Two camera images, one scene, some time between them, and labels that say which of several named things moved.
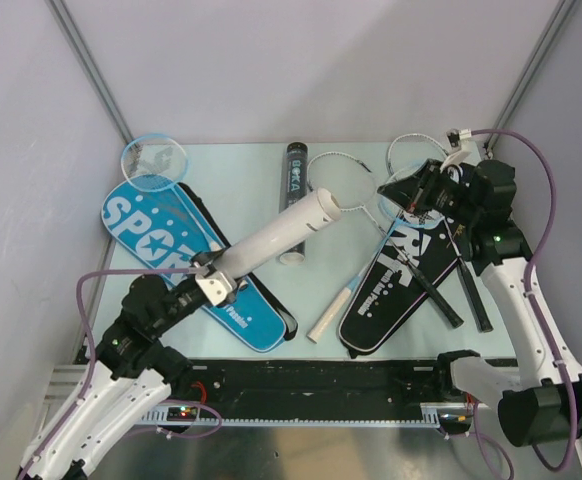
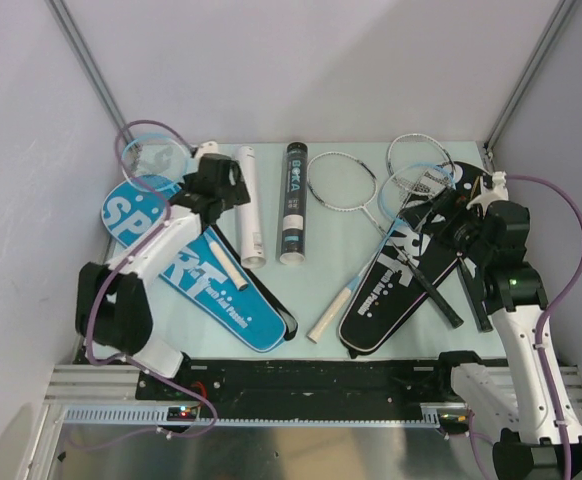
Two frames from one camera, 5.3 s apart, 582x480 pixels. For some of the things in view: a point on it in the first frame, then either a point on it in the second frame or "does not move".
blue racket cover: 169,225 does not move
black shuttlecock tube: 294,192 does not move
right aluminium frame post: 562,10 does not move
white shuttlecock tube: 319,210 → 251,252
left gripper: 206,258 → 232,196
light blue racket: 159,163 does not move
